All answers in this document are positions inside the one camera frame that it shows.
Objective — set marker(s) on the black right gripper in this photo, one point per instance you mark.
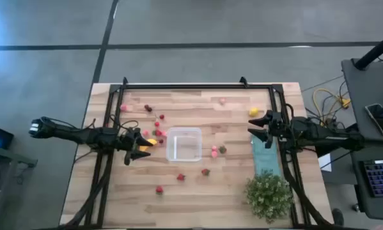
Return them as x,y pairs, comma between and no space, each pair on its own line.
284,132

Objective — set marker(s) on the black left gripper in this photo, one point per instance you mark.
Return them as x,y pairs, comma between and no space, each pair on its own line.
122,143

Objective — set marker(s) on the yellow toy banana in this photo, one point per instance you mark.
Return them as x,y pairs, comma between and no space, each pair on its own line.
153,141

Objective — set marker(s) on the yellow toy lemon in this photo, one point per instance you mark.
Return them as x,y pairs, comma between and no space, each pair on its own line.
254,111

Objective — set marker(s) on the dark red toy cherry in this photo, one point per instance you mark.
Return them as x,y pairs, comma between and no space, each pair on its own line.
148,108

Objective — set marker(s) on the pink toy peach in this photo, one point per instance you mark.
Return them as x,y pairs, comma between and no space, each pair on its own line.
123,108
214,154

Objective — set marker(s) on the clear plastic tupperware container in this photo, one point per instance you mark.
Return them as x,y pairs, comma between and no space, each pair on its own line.
184,143

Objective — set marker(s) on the pink textured toy fruit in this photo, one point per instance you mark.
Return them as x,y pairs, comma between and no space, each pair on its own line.
214,148
222,101

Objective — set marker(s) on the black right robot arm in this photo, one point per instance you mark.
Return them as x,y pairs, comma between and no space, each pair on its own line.
322,135

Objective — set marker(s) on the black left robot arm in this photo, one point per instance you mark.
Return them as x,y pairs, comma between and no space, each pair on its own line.
82,135

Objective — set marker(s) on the pink toy cube fruit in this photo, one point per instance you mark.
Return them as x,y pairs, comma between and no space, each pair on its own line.
163,133

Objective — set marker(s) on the teal folded cloth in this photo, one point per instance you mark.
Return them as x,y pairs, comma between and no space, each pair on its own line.
266,159

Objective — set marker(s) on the green artificial plant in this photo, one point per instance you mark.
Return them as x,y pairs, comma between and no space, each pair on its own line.
268,196

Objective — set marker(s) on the white paper sheet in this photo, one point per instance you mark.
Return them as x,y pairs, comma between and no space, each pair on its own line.
325,163

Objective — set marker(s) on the dark grey side desk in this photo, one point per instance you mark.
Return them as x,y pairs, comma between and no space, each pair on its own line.
360,89

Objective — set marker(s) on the smartphone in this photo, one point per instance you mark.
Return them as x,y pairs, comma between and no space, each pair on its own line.
378,123

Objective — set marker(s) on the person's foot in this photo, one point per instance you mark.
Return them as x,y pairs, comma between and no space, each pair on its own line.
338,218

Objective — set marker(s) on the black backlit keyboard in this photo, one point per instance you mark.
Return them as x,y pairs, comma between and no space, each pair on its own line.
381,177

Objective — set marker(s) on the grey metal desk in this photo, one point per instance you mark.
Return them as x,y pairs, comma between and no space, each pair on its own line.
12,159

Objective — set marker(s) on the black round pole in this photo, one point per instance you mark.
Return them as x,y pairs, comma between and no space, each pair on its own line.
373,51

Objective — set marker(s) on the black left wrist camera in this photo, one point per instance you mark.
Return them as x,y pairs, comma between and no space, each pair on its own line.
131,134

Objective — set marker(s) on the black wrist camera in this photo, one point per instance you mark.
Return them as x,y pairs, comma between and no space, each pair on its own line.
277,117
131,134

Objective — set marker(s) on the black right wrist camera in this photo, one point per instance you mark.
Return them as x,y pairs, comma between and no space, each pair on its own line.
277,117

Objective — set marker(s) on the black aluminium table frame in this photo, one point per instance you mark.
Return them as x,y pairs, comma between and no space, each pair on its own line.
194,86

